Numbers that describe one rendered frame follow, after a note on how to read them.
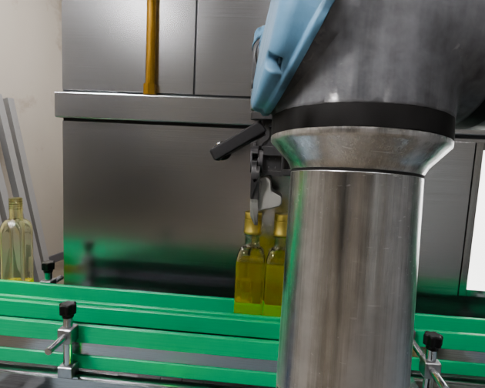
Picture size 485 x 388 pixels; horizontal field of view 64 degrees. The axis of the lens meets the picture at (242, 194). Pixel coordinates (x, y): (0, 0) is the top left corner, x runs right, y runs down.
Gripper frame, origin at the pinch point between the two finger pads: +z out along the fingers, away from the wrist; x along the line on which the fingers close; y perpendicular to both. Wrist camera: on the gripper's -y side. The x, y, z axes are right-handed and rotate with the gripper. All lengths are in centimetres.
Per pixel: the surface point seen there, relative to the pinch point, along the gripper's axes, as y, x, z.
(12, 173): -202, 208, 16
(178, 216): -19.0, 14.7, 4.0
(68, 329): -29.2, -16.4, 18.4
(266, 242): 2.7, 11.9, 8.0
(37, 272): -181, 205, 93
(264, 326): 3.5, -6.4, 19.5
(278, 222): 5.0, -1.6, 0.7
